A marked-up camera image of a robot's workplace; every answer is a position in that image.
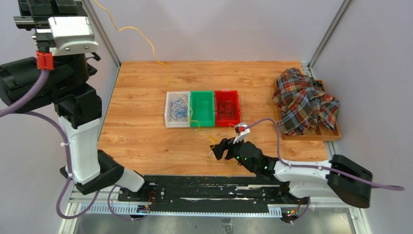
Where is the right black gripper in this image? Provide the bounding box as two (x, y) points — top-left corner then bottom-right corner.
(211, 134), (255, 173)

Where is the brown cable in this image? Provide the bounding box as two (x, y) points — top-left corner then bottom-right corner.
(217, 99), (238, 121)

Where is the blue cable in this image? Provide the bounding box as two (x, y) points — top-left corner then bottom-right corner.
(168, 95), (189, 122)

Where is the yellow cable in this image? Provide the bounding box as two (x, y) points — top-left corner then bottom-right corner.
(93, 0), (240, 178)

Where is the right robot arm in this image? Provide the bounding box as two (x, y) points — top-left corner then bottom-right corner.
(211, 138), (373, 209)

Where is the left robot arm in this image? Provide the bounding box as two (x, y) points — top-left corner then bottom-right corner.
(0, 0), (149, 201)

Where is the red plastic bin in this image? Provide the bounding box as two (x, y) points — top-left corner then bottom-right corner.
(214, 90), (241, 127)

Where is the green plastic bin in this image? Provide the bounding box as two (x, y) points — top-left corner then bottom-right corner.
(189, 91), (215, 128)

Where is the white plastic bin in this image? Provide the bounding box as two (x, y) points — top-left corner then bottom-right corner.
(164, 91), (190, 128)

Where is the plaid cloth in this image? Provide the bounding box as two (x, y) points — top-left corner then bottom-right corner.
(272, 68), (340, 137)

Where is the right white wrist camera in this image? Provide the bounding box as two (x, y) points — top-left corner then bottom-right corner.
(233, 122), (250, 144)

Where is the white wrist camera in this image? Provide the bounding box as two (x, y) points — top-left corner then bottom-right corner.
(48, 16), (98, 57)
(233, 122), (250, 144)

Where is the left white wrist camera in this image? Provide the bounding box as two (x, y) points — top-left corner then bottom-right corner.
(48, 16), (98, 57)

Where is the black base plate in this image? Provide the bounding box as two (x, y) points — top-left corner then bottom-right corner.
(118, 175), (308, 208)

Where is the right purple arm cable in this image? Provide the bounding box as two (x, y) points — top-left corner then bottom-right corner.
(235, 118), (406, 223)

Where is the aluminium frame rail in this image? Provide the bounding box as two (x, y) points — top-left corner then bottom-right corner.
(69, 190), (364, 217)

